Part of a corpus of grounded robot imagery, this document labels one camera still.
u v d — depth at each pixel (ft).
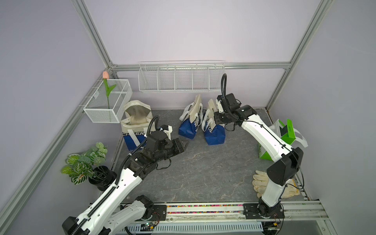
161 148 1.73
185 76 3.26
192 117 2.78
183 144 2.23
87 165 2.11
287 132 2.39
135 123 2.78
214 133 3.04
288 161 1.46
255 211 2.42
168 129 2.14
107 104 2.65
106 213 1.29
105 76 2.71
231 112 1.92
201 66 3.00
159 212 2.43
